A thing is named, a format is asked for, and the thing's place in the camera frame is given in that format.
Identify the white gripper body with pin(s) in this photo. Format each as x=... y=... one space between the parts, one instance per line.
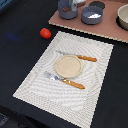
x=75 y=3

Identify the red toy tomato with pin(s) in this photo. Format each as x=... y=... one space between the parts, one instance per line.
x=45 y=33

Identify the brown toy sausage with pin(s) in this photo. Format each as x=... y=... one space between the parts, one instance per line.
x=66 y=9

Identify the grey frying pan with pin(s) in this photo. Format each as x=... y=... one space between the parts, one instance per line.
x=87 y=11

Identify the tall grey pot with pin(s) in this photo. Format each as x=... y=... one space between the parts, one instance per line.
x=72 y=13

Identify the black round lid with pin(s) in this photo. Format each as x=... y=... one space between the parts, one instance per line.
x=97 y=4

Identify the brown cork mat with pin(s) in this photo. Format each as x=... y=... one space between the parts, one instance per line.
x=107 y=28

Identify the cream bowl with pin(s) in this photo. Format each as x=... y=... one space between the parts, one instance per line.
x=123 y=16

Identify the beige round plate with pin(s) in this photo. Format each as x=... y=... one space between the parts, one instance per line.
x=68 y=66

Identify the woven grey placemat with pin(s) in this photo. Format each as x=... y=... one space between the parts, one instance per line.
x=74 y=105

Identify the knife with wooden handle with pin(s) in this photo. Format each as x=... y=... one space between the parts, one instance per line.
x=79 y=56

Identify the fork with wooden handle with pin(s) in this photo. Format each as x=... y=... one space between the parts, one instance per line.
x=66 y=81

